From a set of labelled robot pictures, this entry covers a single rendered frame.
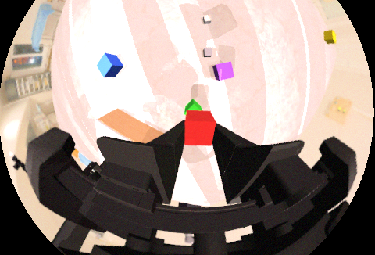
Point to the purple cube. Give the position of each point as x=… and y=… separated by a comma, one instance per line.
x=223, y=71

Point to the blue cube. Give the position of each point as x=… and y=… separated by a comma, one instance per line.
x=109, y=65

